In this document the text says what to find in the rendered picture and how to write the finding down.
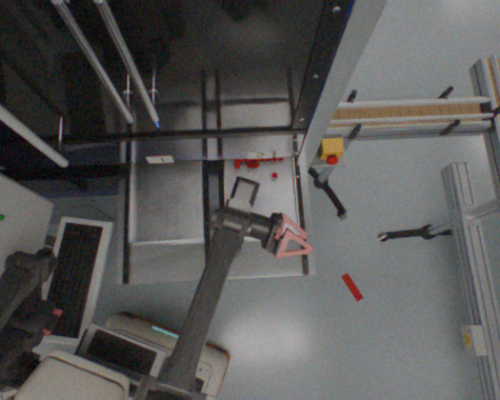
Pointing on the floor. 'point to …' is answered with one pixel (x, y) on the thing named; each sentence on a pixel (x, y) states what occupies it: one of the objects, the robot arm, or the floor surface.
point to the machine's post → (339, 72)
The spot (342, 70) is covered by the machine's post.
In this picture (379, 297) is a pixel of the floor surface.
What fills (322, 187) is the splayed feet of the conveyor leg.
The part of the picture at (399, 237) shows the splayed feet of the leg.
